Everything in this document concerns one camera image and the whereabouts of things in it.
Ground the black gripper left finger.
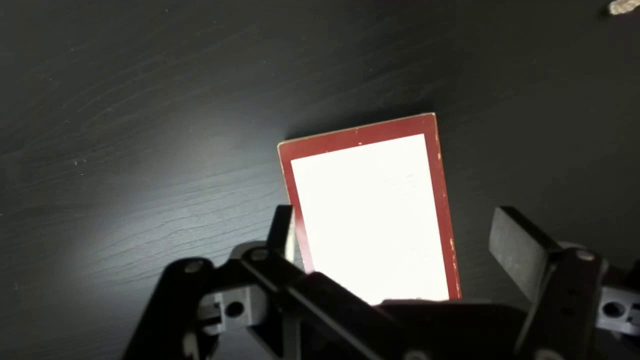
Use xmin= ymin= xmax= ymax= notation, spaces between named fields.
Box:
xmin=122 ymin=203 xmax=376 ymax=360

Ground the red bordered book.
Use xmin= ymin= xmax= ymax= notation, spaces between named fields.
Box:
xmin=276 ymin=110 xmax=464 ymax=307

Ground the white rope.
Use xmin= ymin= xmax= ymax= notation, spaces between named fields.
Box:
xmin=606 ymin=0 xmax=635 ymax=18

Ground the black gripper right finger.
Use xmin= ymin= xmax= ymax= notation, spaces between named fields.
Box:
xmin=487 ymin=203 xmax=610 ymax=360

